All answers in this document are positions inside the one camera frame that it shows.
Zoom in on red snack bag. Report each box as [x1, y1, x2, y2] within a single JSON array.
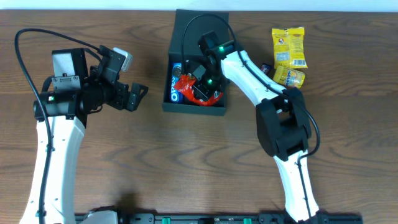
[[174, 75, 223, 106]]

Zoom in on blue Oreo cookie pack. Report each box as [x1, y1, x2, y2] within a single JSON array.
[[170, 62, 184, 105]]

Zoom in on black box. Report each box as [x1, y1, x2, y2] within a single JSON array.
[[162, 9, 230, 116]]

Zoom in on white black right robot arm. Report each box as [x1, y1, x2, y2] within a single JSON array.
[[192, 31, 319, 223]]

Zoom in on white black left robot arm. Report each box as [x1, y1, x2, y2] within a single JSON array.
[[21, 46, 148, 223]]

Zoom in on purple Dairy Milk bar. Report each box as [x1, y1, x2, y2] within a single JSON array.
[[261, 63, 273, 75]]

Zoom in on yellow Mentos gum bottle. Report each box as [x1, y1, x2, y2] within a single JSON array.
[[273, 66, 305, 88]]

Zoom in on yellow snack bag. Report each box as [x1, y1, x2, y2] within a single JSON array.
[[272, 27, 308, 68]]

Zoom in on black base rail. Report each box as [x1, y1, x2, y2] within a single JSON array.
[[74, 212, 364, 224]]

